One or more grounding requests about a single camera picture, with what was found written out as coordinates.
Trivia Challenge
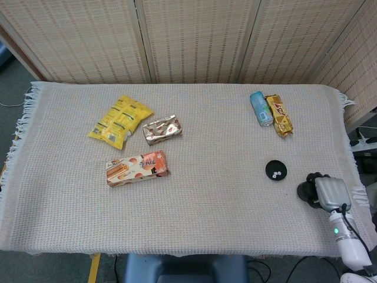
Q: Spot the black box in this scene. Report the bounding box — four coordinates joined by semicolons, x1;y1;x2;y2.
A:
353;151;377;175

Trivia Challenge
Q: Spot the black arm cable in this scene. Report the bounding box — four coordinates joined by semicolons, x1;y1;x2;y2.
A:
338;202;372;256

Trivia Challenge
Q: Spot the black floor cable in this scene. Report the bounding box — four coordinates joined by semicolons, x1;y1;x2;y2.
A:
286;255;344;283
246;258;272;283

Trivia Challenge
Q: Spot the black dice tray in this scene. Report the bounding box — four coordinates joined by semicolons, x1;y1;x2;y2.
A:
264;159;288;182

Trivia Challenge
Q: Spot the black round cup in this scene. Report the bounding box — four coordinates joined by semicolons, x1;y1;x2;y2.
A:
296;181;318;205

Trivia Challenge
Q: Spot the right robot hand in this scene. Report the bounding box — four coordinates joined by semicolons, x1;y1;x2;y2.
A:
305;172;352;212

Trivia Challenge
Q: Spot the yellow floor strip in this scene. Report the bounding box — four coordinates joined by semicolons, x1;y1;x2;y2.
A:
87;253;102;283

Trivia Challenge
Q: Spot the bamboo folding screen panel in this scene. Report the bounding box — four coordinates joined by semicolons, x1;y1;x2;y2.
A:
309;0;377;128
237;0;366;85
134;0;262;85
0;0;151;85

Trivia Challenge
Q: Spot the yellow snack bag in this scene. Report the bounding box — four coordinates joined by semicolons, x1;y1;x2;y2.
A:
86;94;156;150

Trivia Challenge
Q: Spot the gold foil snack pack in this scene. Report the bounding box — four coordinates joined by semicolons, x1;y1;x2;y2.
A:
264;94;295;139

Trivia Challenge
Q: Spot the silver foil snack pack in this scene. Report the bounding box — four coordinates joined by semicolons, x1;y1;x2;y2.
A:
142;114;183;146

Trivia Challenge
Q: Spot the beige woven fringed tablecloth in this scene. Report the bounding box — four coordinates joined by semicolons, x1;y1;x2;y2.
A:
0;81;371;257

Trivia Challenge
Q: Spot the orange biscuit box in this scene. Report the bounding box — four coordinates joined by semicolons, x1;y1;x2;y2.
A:
105;150;171;188

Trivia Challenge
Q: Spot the light blue drink can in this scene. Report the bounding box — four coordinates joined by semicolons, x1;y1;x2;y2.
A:
249;91;275;127

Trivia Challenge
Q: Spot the blue object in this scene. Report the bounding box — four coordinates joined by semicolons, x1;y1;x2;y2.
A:
0;40;13;75

